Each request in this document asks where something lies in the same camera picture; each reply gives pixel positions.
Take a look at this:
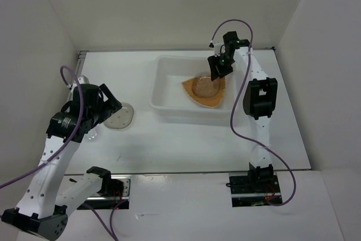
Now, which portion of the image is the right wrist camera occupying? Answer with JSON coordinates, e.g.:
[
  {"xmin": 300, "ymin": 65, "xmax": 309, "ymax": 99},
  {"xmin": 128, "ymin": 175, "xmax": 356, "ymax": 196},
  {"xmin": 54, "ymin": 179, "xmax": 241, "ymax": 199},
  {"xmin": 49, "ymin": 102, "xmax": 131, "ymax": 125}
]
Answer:
[{"xmin": 209, "ymin": 40, "xmax": 226, "ymax": 56}]

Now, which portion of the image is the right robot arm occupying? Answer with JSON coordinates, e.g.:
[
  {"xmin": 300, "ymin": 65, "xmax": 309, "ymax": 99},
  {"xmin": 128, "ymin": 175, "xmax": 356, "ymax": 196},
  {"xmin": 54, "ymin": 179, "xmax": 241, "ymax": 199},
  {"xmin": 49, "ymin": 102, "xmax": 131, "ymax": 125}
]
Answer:
[{"xmin": 208, "ymin": 31, "xmax": 278, "ymax": 193}]

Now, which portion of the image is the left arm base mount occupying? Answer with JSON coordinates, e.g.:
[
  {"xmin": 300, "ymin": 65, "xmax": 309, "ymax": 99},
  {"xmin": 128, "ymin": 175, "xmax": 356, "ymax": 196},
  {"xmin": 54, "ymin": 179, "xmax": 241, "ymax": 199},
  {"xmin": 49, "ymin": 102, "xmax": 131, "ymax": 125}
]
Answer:
[{"xmin": 77, "ymin": 174, "xmax": 131, "ymax": 210}]

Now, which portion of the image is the white plastic bin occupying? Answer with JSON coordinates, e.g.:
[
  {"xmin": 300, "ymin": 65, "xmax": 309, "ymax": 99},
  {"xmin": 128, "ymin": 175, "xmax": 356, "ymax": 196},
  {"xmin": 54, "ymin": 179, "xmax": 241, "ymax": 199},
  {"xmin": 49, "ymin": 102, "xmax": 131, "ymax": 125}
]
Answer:
[{"xmin": 149, "ymin": 53, "xmax": 243, "ymax": 126}]

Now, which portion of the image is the clear glass plate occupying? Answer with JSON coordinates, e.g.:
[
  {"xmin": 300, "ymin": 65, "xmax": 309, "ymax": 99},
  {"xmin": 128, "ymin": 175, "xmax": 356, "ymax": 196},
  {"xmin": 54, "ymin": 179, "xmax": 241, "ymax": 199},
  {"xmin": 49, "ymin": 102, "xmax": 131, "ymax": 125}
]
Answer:
[
  {"xmin": 104, "ymin": 103, "xmax": 134, "ymax": 130},
  {"xmin": 191, "ymin": 72, "xmax": 221, "ymax": 98}
]

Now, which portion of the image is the triangular woven bamboo tray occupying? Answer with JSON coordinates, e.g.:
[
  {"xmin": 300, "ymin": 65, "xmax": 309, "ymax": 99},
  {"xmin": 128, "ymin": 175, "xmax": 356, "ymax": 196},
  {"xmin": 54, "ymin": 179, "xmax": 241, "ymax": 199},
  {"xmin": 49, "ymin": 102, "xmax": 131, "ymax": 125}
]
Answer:
[{"xmin": 182, "ymin": 78, "xmax": 226, "ymax": 108}]

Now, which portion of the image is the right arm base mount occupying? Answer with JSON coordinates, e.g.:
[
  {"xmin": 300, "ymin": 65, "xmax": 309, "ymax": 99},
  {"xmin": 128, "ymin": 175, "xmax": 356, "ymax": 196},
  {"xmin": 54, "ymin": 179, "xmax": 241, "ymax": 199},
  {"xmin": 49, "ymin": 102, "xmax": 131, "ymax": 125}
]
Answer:
[{"xmin": 226, "ymin": 173, "xmax": 283, "ymax": 208}]

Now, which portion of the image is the aluminium table edge rail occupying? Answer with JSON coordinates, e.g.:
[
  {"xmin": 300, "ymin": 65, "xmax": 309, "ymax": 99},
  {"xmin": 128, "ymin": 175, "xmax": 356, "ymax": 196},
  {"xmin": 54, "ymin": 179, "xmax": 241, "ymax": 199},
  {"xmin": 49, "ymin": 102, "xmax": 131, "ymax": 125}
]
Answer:
[{"xmin": 64, "ymin": 168, "xmax": 313, "ymax": 176}]

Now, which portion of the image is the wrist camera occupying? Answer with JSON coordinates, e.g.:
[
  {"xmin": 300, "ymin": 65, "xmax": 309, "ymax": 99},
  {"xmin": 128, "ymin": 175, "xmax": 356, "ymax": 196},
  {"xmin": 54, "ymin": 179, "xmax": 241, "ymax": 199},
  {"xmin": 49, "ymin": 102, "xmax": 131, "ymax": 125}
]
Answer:
[
  {"xmin": 72, "ymin": 75, "xmax": 89, "ymax": 87},
  {"xmin": 209, "ymin": 40, "xmax": 226, "ymax": 56}
]

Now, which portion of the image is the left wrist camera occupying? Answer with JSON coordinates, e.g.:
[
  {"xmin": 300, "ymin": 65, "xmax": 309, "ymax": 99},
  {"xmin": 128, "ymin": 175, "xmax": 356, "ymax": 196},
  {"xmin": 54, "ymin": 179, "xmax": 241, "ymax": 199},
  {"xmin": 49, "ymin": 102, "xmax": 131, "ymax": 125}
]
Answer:
[{"xmin": 72, "ymin": 75, "xmax": 89, "ymax": 87}]

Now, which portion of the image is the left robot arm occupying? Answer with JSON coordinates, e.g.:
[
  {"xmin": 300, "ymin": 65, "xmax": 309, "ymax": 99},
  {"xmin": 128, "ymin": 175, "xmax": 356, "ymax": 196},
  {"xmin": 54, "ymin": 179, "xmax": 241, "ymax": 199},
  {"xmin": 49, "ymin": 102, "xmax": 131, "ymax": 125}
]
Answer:
[{"xmin": 1, "ymin": 65, "xmax": 123, "ymax": 240}]

